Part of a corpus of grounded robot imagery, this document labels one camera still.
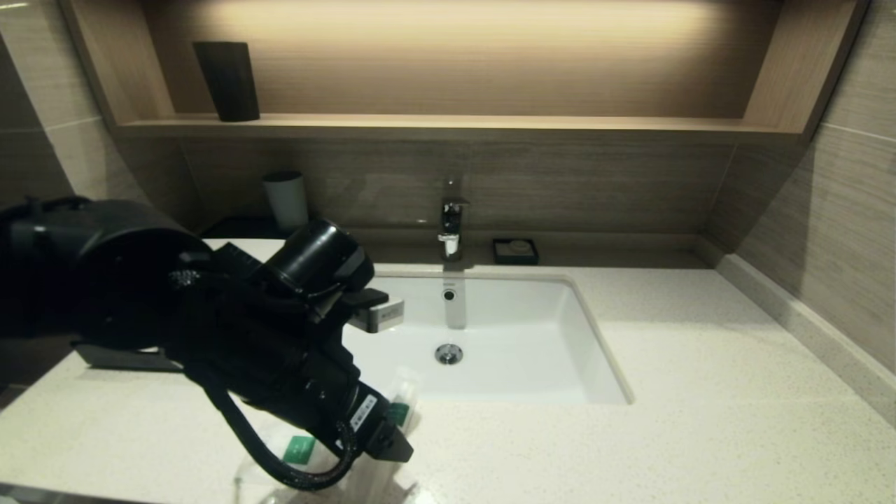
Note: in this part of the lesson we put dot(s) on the dark tapered cup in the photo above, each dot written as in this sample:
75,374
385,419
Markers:
227,81

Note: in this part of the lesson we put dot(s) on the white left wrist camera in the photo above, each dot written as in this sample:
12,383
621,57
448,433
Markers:
381,315

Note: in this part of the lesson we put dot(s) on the square frosted packet green label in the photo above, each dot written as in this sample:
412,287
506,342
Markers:
299,449

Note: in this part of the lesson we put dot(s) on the chrome drain stopper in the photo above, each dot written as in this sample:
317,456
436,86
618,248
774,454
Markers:
449,354

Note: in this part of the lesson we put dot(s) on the white ceramic sink basin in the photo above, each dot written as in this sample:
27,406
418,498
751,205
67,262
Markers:
525,350

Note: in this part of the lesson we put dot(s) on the round pale soap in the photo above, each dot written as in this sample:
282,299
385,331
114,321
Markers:
519,246

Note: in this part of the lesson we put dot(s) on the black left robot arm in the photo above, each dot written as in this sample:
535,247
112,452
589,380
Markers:
105,273

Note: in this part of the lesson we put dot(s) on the chrome faucet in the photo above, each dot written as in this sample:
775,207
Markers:
453,218

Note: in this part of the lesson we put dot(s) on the black soap dish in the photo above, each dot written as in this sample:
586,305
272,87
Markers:
498,257

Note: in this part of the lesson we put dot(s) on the long frosted toothbrush packet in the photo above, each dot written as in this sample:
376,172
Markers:
404,392

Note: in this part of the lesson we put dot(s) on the pale grey cup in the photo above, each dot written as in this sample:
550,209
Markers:
285,199

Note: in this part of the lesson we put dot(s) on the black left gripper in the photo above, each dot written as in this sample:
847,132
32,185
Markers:
294,378

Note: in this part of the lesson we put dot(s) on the wooden wall shelf niche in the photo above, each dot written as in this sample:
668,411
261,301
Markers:
455,126

